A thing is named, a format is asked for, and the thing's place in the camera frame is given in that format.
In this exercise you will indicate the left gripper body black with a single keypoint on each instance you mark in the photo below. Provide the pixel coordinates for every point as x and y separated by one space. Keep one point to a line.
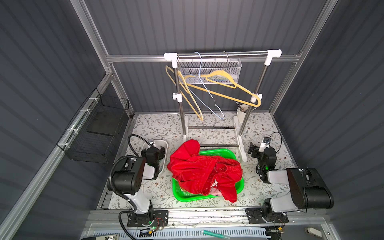
160 153

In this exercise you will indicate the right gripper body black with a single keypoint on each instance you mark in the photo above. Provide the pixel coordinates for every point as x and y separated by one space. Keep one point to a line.
253 150

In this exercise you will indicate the red shorts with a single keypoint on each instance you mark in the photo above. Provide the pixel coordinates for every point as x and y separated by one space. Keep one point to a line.
197 174

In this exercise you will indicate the light blue wire hanger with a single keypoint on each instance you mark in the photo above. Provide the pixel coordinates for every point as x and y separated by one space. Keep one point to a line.
221 115

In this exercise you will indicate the yellow hanger of printed shorts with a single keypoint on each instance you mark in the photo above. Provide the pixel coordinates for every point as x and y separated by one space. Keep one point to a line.
186 93

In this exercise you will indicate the yellow hanger of red shorts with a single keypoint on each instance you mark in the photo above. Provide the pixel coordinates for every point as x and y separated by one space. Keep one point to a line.
255 99

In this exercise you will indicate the pink navy patterned shorts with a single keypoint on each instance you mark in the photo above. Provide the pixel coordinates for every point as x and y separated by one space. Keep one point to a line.
215 192

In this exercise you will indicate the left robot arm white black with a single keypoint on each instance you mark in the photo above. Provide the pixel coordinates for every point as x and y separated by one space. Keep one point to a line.
128 172

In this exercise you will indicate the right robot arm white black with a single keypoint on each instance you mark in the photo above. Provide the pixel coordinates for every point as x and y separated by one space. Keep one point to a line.
307 189

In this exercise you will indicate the white plastic tray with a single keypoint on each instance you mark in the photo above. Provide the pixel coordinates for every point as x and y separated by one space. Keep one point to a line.
151 172

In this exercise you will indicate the green plastic basket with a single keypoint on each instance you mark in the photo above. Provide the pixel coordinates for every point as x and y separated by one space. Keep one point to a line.
183 196

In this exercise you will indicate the white pen cup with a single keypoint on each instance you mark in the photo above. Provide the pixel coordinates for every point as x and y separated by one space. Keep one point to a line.
241 112

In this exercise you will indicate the green marker pen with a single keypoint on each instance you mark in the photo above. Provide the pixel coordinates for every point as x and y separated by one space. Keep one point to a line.
216 235

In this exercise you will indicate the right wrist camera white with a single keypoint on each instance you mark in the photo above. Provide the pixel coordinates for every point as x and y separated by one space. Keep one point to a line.
266 143

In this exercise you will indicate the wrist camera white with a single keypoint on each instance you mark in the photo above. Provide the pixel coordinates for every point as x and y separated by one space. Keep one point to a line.
151 143
266 143

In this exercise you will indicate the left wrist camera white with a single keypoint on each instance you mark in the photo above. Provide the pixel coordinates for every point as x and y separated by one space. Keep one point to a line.
151 143

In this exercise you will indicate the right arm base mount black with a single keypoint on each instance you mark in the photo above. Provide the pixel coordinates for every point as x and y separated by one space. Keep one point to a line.
262 216

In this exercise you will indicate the black wire wall basket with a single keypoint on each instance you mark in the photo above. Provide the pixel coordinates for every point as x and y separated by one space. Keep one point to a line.
97 136

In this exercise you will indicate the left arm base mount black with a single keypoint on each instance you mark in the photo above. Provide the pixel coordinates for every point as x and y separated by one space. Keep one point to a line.
157 218

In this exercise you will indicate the white wire mesh basket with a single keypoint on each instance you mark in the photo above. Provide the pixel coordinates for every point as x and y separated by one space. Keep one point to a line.
211 71

